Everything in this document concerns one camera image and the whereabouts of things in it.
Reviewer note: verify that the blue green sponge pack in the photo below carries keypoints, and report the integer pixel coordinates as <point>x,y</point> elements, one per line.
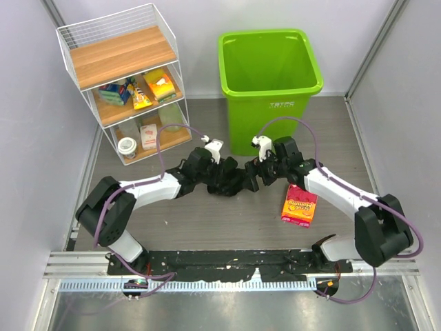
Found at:
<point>114,94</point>

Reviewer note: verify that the green plastic trash bin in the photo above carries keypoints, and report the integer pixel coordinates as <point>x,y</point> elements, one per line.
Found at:
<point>265,75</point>

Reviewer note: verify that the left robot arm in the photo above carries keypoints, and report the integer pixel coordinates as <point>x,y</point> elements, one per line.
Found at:
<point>108,208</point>

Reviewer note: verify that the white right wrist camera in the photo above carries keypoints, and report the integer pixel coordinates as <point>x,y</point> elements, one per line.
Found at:
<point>263,144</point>

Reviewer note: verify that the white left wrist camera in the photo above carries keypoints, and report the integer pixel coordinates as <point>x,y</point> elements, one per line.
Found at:
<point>214,147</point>

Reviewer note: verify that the white red small box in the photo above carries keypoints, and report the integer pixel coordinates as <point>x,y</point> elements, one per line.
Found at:
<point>148,136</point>

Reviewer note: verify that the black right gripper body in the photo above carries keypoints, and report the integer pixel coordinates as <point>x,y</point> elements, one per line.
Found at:
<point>269,168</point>

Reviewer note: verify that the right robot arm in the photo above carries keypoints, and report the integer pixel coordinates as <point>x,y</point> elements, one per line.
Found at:
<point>379,230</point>

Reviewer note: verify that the pink orange sponge package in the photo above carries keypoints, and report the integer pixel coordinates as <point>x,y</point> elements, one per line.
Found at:
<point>299,207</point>

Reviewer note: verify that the black trash bag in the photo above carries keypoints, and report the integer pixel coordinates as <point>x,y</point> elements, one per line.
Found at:
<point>225,178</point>

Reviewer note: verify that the white wire shelf rack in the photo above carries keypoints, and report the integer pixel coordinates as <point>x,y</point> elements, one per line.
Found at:
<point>127,68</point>

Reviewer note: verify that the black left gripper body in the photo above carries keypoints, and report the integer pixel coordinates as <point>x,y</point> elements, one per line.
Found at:
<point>201,177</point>

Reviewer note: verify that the yellow snack bag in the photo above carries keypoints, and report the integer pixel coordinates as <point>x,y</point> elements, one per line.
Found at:
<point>139,99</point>

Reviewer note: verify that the translucent green bottle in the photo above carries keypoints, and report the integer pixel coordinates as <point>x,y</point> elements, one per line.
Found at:
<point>170,116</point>

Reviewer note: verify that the yellow orange sponge pack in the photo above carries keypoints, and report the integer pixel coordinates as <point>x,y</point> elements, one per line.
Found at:
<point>160,84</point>

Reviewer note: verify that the grey slotted cable duct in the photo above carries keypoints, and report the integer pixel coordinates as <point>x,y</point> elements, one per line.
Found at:
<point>125,284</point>

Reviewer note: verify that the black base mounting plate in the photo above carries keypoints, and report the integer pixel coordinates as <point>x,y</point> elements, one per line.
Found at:
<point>230,266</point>

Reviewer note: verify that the aluminium frame rail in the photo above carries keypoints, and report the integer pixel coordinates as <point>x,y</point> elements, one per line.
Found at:
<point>71,265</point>

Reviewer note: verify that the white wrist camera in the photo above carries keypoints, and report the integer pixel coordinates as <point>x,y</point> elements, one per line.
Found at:
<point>263,144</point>
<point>214,147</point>

